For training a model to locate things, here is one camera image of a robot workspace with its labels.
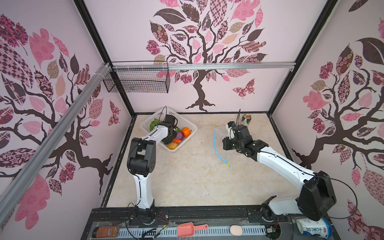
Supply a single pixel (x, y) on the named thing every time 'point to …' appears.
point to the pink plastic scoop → (187, 229)
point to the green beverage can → (248, 117)
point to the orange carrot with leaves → (176, 140)
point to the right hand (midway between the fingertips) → (223, 138)
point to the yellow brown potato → (172, 145)
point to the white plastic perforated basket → (182, 122)
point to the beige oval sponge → (236, 230)
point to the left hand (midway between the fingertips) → (171, 138)
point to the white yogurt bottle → (321, 228)
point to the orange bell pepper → (186, 131)
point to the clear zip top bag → (219, 134)
